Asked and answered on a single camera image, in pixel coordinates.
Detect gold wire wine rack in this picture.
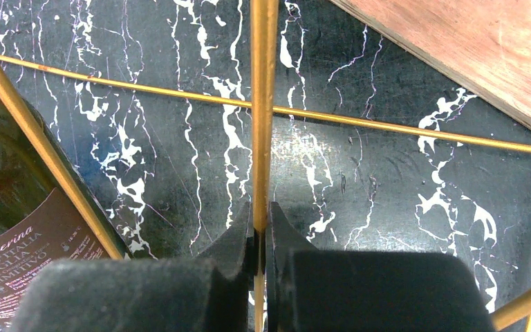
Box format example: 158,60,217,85
0,1,531,331

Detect wooden board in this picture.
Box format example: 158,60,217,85
337,0,531,129

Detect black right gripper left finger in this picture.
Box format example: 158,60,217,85
10,203,251,331

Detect green bottle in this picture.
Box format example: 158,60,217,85
0,99,109,326

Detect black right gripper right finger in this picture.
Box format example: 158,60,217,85
266,202,494,331

